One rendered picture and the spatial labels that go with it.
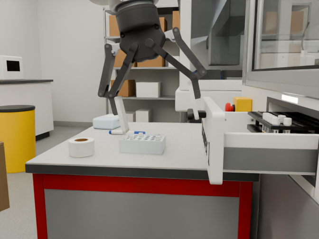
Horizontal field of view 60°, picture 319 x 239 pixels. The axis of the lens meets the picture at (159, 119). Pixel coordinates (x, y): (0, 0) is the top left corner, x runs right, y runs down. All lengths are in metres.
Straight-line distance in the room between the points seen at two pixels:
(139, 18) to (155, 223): 0.50
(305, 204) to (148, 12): 0.40
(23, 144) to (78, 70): 2.54
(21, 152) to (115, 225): 2.41
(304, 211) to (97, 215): 0.49
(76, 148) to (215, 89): 0.78
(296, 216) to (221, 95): 0.89
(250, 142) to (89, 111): 4.92
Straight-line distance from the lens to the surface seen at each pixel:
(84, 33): 5.30
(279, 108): 0.71
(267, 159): 0.45
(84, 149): 0.78
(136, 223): 0.76
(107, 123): 1.13
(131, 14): 0.49
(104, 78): 0.52
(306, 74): 0.50
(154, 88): 4.35
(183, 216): 0.74
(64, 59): 5.45
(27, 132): 3.09
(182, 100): 1.35
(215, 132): 0.41
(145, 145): 0.78
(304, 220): 0.53
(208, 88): 1.34
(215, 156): 0.41
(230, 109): 0.87
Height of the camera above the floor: 0.98
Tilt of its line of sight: 9 degrees down
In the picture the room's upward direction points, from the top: straight up
